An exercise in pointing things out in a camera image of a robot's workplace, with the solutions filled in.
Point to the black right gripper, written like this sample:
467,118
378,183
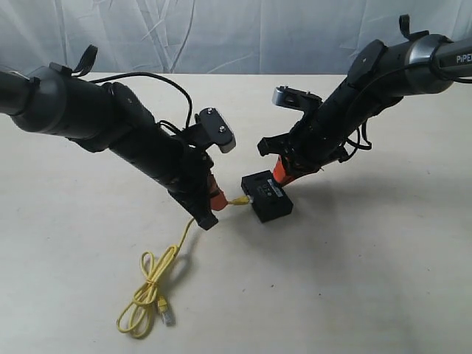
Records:
331,133

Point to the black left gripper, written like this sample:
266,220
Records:
180,163

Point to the small black network box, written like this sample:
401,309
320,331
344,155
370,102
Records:
268,199

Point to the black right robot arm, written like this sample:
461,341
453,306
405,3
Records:
424,64

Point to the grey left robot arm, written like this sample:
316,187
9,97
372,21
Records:
111,117

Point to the white backdrop cloth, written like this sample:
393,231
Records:
214,37

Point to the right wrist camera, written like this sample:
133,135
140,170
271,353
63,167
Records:
291,98

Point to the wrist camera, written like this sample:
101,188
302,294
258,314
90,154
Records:
291,98
209,129

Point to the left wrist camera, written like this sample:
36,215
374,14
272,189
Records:
209,129

